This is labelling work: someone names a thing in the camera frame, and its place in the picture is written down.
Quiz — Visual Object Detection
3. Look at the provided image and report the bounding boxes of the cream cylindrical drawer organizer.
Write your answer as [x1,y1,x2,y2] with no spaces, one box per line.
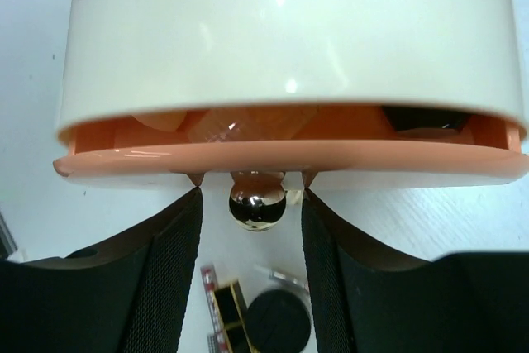
[53,0,528,193]

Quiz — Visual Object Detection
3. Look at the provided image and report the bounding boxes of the clear plastic cylinder container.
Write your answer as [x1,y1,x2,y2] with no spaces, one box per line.
[188,105,318,143]

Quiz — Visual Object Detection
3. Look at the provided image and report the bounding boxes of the black round powder jar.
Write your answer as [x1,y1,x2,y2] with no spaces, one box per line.
[244,289,312,353]

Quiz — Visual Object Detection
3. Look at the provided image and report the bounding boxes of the black gold lipstick box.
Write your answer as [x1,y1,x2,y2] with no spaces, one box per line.
[213,279,254,353]

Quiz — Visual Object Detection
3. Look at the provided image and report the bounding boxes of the grey eyeliner pencil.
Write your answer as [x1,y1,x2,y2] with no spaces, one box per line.
[254,265,310,294]

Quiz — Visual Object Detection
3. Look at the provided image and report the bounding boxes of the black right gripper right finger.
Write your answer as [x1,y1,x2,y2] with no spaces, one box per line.
[301,195,528,352]

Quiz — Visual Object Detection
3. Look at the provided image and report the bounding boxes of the pink top drawer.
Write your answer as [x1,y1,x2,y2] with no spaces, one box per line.
[52,104,526,233]

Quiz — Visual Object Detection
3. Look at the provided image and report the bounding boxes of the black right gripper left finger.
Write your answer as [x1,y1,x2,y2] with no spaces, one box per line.
[1,188,203,352]

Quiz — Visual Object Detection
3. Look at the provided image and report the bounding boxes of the beige makeup sponge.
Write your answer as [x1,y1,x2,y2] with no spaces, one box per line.
[133,111,187,132]

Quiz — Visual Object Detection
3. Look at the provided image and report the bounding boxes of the red lip gloss tube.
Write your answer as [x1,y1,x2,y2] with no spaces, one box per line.
[200,264,229,353]

